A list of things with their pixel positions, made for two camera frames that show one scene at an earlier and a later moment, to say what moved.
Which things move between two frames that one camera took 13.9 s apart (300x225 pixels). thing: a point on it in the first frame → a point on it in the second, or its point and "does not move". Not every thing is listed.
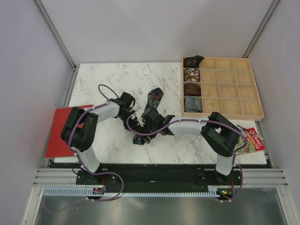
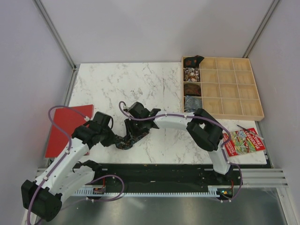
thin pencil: x=250 y=132 does not move
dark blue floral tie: x=154 y=97 → x=126 y=142
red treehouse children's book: x=253 y=143 does not move
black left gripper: x=125 y=126 → x=112 y=139
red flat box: x=56 y=146 does not move
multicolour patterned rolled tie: x=191 y=74 does not move
